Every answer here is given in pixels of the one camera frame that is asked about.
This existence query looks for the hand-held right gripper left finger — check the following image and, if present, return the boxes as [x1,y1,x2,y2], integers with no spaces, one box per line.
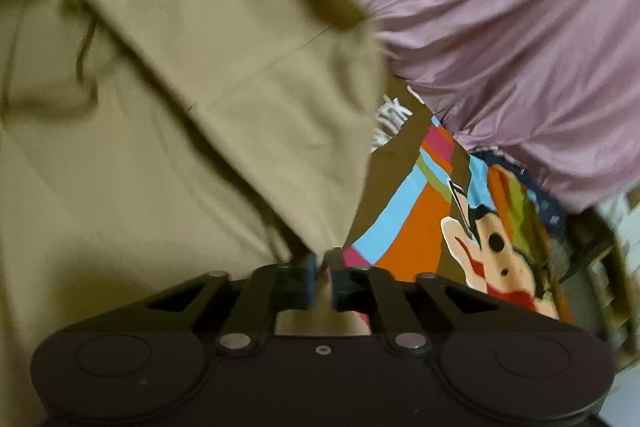
[145,254,317,354]

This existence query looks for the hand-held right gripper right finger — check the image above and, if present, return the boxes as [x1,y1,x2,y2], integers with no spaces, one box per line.
[327,249,501,354]

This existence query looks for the beige hooded jacket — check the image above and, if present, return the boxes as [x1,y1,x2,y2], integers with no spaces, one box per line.
[0,0,392,427]

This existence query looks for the cartoon printed bed sheet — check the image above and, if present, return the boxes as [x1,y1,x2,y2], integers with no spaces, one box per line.
[344,77,576,324]

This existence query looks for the dark blue backpack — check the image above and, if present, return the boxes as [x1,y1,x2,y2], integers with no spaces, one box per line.
[470,149,567,235]

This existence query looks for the wooden shelf desk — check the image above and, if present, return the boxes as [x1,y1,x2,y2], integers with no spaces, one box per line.
[557,192,640,370]

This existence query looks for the pink curtain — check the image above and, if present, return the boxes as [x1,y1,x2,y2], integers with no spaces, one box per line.
[314,0,640,214]

